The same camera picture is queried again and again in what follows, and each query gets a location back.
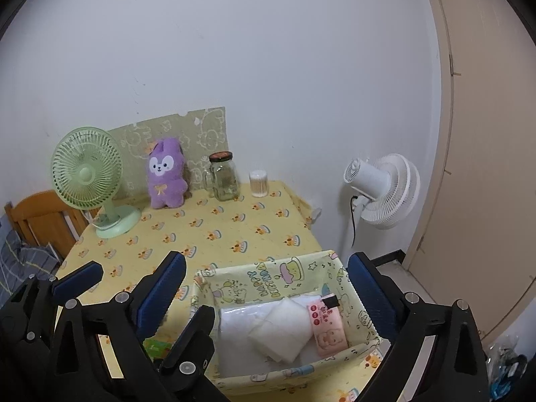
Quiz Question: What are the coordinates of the beige door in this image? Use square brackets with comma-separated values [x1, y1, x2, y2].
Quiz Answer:
[404, 0, 536, 344]

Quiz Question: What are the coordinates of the glass jar with lid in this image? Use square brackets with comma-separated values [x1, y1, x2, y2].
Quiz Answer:
[204, 151, 241, 202]

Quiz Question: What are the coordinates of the black fan cable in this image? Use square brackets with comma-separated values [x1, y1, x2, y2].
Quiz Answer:
[349, 194, 360, 249]

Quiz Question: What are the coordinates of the cotton swab container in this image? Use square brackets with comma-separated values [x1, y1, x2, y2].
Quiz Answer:
[249, 170, 269, 198]

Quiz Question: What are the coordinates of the grey plaid cloth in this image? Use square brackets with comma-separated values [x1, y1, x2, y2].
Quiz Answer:
[0, 213, 61, 298]

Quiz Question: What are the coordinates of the flat white cloth packet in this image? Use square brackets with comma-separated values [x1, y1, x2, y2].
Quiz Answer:
[218, 301, 308, 375]

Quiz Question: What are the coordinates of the green desk fan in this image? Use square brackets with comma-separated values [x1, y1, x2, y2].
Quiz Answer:
[51, 126, 142, 239]

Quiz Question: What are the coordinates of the green printed backdrop board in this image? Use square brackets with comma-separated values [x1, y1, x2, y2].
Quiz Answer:
[107, 107, 240, 204]

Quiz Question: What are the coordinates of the pink tissue packet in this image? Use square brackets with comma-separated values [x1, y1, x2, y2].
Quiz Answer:
[307, 295, 350, 358]

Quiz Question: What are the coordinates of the purple plush bunny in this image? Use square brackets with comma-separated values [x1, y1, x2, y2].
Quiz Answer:
[145, 137, 190, 210]

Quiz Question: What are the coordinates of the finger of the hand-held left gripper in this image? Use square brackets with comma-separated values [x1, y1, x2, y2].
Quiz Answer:
[0, 260, 105, 358]
[159, 305, 215, 386]

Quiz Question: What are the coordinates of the yellow printed fabric basket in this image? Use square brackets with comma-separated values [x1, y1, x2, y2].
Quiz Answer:
[190, 250, 384, 388]

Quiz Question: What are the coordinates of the white folded gauze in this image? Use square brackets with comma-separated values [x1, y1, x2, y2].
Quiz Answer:
[248, 299, 319, 363]

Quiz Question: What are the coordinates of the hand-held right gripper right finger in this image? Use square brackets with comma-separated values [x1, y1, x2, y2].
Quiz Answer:
[347, 252, 490, 402]

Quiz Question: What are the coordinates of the white standing fan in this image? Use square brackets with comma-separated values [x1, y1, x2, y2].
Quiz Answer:
[341, 153, 420, 260]

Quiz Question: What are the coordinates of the clear plastic bag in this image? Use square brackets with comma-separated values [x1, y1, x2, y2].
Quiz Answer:
[486, 335, 529, 398]

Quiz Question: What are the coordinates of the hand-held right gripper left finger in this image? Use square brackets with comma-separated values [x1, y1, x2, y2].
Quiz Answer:
[50, 250, 188, 402]

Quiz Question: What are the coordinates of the wooden chair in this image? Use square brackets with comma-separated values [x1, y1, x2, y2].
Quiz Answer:
[4, 190, 101, 260]

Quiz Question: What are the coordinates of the yellow printed tablecloth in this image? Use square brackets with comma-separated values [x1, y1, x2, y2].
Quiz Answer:
[54, 180, 392, 402]

